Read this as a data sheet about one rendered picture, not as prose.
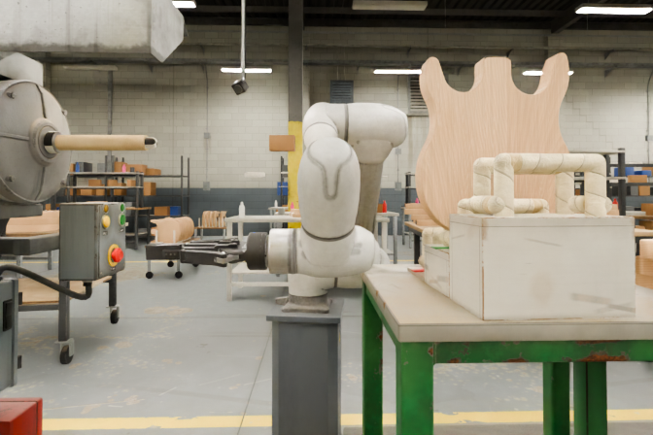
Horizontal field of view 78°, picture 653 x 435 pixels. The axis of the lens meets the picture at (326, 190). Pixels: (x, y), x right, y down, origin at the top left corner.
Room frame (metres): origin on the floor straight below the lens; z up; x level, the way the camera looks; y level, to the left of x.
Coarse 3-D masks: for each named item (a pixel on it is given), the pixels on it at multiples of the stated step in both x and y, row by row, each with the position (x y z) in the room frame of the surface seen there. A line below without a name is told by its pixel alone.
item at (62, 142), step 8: (56, 136) 0.83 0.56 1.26; (64, 136) 0.83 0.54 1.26; (72, 136) 0.83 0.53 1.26; (80, 136) 0.83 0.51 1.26; (88, 136) 0.84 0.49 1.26; (96, 136) 0.84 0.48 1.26; (104, 136) 0.84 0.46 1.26; (112, 136) 0.84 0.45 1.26; (120, 136) 0.84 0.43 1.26; (128, 136) 0.84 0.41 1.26; (136, 136) 0.84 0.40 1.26; (144, 136) 0.84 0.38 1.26; (56, 144) 0.83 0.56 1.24; (64, 144) 0.83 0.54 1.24; (72, 144) 0.83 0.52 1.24; (80, 144) 0.83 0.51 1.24; (88, 144) 0.83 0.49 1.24; (96, 144) 0.83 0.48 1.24; (104, 144) 0.83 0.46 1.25; (112, 144) 0.83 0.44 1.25; (120, 144) 0.83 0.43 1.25; (128, 144) 0.83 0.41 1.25; (136, 144) 0.83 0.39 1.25; (144, 144) 0.84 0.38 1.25
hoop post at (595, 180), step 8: (600, 168) 0.70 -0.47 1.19; (584, 176) 0.72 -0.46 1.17; (592, 176) 0.70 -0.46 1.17; (600, 176) 0.70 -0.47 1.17; (592, 184) 0.70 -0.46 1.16; (600, 184) 0.70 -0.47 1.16; (592, 192) 0.70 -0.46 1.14; (600, 192) 0.70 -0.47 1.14; (592, 200) 0.70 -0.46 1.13; (600, 200) 0.70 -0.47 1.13; (592, 208) 0.70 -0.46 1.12; (600, 208) 0.70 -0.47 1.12; (592, 216) 0.70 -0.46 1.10; (600, 216) 0.70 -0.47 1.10
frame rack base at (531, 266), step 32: (480, 224) 0.68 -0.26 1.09; (512, 224) 0.67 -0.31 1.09; (544, 224) 0.68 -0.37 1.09; (576, 224) 0.68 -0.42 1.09; (608, 224) 0.69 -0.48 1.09; (480, 256) 0.68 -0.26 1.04; (512, 256) 0.67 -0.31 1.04; (544, 256) 0.68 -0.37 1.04; (576, 256) 0.68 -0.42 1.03; (608, 256) 0.69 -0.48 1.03; (480, 288) 0.68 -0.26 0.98; (512, 288) 0.67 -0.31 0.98; (544, 288) 0.68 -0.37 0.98; (576, 288) 0.68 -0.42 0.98; (608, 288) 0.69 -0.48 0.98
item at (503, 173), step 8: (496, 168) 0.69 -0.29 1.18; (504, 168) 0.68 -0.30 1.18; (512, 168) 0.69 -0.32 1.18; (496, 176) 0.69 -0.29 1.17; (504, 176) 0.68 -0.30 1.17; (512, 176) 0.69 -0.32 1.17; (496, 184) 0.70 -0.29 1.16; (504, 184) 0.68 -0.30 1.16; (512, 184) 0.69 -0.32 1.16; (496, 192) 0.69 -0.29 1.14; (504, 192) 0.68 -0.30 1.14; (512, 192) 0.69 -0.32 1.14; (504, 200) 0.68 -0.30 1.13; (512, 200) 0.69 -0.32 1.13; (504, 208) 0.68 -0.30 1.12; (512, 208) 0.69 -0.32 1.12; (496, 216) 0.70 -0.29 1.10; (504, 216) 0.68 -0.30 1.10; (512, 216) 0.69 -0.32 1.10
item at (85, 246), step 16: (64, 208) 1.03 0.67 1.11; (80, 208) 1.03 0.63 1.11; (96, 208) 1.04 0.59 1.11; (112, 208) 1.11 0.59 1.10; (64, 224) 1.03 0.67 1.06; (80, 224) 1.03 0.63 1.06; (96, 224) 1.04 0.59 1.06; (112, 224) 1.11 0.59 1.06; (64, 240) 1.03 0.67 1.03; (80, 240) 1.03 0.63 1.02; (96, 240) 1.04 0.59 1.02; (112, 240) 1.11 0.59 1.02; (64, 256) 1.03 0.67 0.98; (80, 256) 1.03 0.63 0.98; (96, 256) 1.04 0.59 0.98; (0, 272) 0.99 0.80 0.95; (32, 272) 1.02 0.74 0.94; (64, 272) 1.03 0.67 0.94; (80, 272) 1.03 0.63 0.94; (96, 272) 1.04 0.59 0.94; (112, 272) 1.11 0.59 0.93; (64, 288) 1.05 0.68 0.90
